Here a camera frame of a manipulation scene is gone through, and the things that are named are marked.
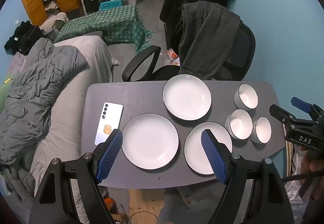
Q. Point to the white smartphone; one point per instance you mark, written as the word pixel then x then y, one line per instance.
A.
pixel 110 117

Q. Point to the pink cloth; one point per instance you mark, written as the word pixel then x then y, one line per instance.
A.
pixel 16 63

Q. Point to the white plate with black rim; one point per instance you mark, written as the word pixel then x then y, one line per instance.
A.
pixel 150 141
pixel 195 148
pixel 186 97

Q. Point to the clear plastic sheet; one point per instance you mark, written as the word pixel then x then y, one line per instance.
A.
pixel 295 198

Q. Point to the large white bowl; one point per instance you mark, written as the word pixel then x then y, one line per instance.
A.
pixel 249 97

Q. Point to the orange packet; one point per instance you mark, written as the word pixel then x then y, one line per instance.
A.
pixel 173 56

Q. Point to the medium white bowl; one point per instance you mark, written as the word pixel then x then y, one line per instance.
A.
pixel 240 124

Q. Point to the dark grey fleece garment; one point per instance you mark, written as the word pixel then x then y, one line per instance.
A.
pixel 207 36

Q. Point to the light grey bed sheet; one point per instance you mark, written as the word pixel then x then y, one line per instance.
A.
pixel 65 117

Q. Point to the grey quilted duvet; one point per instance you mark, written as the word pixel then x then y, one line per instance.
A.
pixel 33 92

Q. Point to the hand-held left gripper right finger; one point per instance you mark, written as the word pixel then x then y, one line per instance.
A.
pixel 214 155

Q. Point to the orange object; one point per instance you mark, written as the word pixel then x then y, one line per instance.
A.
pixel 110 203

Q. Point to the blue plastic crate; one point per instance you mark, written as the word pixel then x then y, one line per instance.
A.
pixel 111 5

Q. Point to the black mesh office chair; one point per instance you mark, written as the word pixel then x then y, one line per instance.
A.
pixel 240 44

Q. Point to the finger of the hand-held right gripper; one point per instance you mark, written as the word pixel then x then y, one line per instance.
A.
pixel 300 103
pixel 281 112

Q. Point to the green checkered cloth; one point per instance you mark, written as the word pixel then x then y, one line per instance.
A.
pixel 108 21

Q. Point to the person's right hand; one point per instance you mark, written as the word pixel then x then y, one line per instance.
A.
pixel 312 162

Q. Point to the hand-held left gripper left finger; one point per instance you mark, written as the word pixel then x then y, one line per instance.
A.
pixel 111 154

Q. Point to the black clothes pile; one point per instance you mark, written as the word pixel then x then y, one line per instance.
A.
pixel 22 36

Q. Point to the small white bowl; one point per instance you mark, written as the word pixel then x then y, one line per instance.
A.
pixel 263 129

